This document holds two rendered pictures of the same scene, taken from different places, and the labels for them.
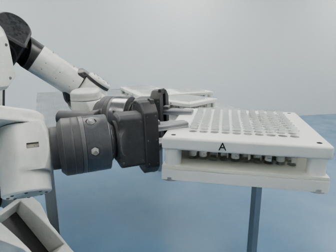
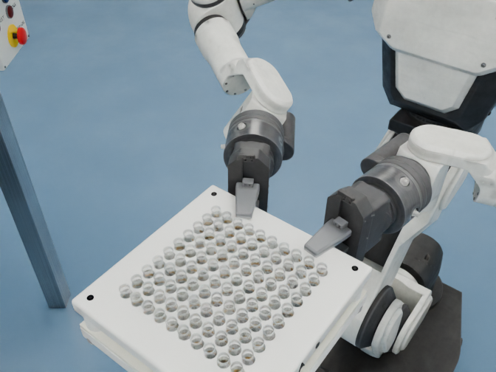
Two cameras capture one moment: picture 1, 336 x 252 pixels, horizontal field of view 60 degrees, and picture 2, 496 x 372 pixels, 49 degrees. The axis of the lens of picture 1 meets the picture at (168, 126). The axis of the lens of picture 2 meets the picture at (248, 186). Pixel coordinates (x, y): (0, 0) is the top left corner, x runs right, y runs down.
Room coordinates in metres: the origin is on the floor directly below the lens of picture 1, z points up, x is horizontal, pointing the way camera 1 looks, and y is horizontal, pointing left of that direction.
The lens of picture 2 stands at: (0.72, -0.47, 1.52)
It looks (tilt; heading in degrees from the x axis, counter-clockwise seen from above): 41 degrees down; 116
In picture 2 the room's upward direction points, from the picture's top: straight up
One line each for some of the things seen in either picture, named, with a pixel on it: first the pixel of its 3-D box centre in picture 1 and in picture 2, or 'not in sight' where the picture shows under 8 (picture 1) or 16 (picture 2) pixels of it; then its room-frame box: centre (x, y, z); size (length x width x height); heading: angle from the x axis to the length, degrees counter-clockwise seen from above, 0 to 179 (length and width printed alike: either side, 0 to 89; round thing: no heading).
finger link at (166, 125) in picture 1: (170, 123); (246, 197); (0.49, 0.00, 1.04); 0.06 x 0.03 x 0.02; 111
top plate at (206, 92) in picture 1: (187, 91); not in sight; (1.93, -0.13, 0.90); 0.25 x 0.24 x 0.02; 113
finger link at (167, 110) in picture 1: (178, 109); (326, 235); (0.60, -0.02, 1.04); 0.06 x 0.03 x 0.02; 71
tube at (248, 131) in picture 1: (246, 150); (171, 270); (0.45, -0.13, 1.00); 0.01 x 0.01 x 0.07
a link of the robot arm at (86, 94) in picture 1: (87, 106); (451, 166); (0.71, 0.20, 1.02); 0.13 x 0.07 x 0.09; 7
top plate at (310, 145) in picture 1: (239, 127); (226, 288); (0.52, -0.13, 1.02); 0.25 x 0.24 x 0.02; 169
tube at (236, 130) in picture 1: (235, 149); (181, 261); (0.45, -0.11, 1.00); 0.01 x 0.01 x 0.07
